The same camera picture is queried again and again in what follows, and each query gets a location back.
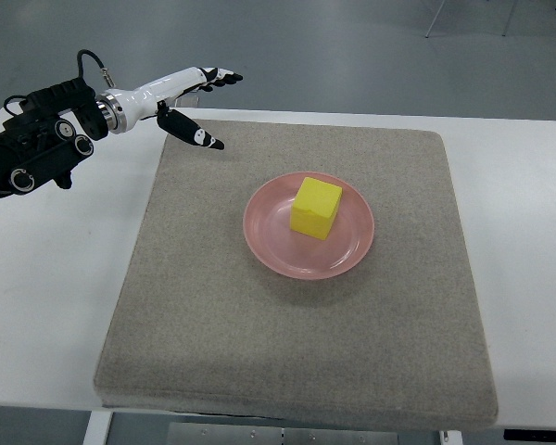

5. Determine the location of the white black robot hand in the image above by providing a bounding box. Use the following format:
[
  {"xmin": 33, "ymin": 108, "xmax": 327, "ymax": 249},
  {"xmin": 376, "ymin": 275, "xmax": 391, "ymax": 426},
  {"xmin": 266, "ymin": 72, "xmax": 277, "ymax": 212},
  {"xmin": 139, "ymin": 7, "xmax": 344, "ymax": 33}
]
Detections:
[{"xmin": 96, "ymin": 67, "xmax": 243, "ymax": 150}]

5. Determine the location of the yellow foam block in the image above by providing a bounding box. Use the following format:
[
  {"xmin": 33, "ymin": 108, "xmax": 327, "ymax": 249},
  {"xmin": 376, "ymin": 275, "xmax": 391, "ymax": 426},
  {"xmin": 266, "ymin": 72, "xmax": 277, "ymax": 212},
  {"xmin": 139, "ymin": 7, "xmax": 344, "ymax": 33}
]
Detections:
[{"xmin": 290, "ymin": 176, "xmax": 343, "ymax": 240}]

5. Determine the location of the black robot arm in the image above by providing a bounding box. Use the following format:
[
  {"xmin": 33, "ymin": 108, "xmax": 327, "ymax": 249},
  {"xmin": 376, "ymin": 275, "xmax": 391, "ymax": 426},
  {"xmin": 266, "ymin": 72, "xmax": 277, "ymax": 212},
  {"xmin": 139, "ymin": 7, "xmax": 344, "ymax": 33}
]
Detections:
[{"xmin": 0, "ymin": 77, "xmax": 108, "ymax": 198}]

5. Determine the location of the pink plate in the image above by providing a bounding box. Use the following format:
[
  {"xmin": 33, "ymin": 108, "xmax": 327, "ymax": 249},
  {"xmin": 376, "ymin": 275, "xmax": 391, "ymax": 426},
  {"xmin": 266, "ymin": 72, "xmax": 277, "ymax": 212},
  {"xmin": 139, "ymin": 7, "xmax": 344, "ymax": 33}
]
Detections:
[{"xmin": 243, "ymin": 172, "xmax": 375, "ymax": 280}]

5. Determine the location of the beige felt mat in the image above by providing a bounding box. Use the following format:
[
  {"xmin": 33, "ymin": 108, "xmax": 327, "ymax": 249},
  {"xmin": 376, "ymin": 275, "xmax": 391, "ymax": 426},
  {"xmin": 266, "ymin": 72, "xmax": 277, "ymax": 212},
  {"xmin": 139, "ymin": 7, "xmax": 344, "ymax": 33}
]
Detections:
[{"xmin": 94, "ymin": 121, "xmax": 498, "ymax": 430}]

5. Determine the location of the white table leg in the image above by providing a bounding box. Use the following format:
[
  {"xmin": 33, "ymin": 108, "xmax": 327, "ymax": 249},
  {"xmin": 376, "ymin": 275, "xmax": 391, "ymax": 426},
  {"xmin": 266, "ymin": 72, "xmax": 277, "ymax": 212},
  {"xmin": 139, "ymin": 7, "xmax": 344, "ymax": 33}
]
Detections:
[{"xmin": 82, "ymin": 411, "xmax": 113, "ymax": 445}]

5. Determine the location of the metal table base plate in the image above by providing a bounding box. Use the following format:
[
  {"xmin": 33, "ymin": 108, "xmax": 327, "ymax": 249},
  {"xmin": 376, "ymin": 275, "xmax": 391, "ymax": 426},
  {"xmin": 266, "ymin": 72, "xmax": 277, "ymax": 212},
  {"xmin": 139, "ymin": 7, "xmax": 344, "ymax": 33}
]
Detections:
[{"xmin": 166, "ymin": 423, "xmax": 399, "ymax": 445}]

